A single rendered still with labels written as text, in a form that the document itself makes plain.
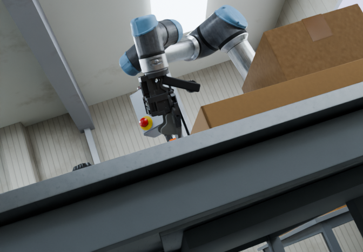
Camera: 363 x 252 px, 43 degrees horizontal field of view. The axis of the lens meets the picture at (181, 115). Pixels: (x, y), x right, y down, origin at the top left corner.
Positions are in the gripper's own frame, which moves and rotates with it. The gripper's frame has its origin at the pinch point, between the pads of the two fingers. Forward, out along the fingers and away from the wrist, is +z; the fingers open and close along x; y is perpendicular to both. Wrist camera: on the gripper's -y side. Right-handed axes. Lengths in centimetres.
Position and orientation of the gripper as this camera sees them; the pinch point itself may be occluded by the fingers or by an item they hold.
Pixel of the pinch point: (180, 137)
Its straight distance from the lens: 132.9
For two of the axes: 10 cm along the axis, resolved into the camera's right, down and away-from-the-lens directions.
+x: 2.7, 1.0, -9.6
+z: 2.4, 9.6, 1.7
